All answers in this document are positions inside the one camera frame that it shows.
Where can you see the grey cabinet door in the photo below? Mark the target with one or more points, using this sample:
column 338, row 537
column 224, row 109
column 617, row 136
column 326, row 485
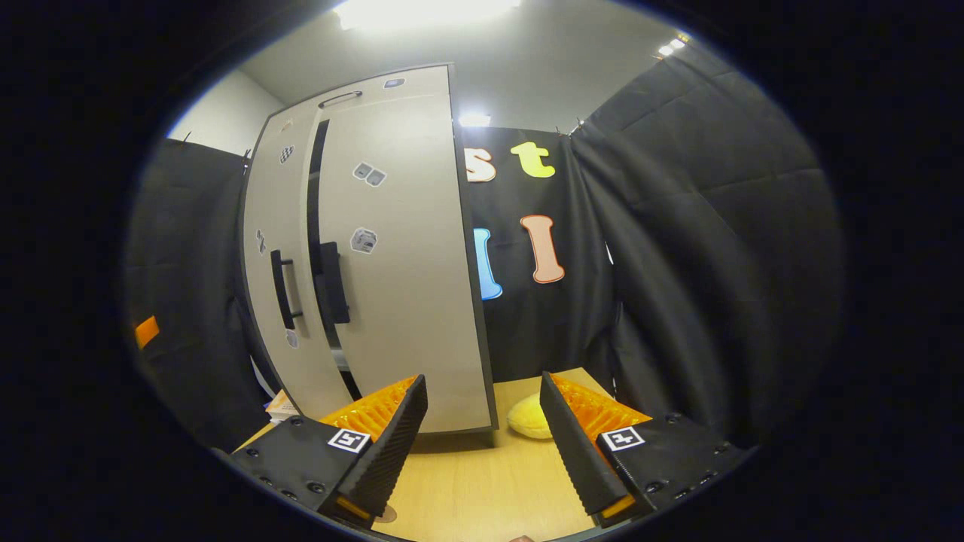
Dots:
column 414, row 301
column 263, row 316

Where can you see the black backdrop cloth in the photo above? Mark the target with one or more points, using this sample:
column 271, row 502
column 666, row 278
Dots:
column 700, row 263

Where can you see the large ceiling light panel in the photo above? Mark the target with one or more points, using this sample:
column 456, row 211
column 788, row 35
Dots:
column 425, row 11

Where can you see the yellow soft object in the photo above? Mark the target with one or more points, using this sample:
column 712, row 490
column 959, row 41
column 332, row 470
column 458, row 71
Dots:
column 529, row 416

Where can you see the small ceiling light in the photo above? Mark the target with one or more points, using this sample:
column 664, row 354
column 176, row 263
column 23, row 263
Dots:
column 672, row 45
column 474, row 120

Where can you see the orange white box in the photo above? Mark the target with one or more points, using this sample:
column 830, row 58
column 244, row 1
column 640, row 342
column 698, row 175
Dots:
column 282, row 406

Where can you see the brown round coaster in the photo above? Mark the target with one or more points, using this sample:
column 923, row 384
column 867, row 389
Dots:
column 387, row 516

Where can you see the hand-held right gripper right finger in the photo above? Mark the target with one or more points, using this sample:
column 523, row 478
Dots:
column 576, row 459

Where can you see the grey wooden cabinet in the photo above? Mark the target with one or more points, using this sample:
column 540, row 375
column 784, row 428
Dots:
column 474, row 301

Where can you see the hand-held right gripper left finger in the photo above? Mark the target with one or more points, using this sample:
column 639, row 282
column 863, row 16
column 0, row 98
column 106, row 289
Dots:
column 385, row 459

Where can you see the grey cabinet flap panel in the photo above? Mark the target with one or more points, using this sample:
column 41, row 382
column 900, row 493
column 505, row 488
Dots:
column 407, row 94

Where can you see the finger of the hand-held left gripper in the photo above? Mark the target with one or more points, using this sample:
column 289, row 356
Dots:
column 147, row 331

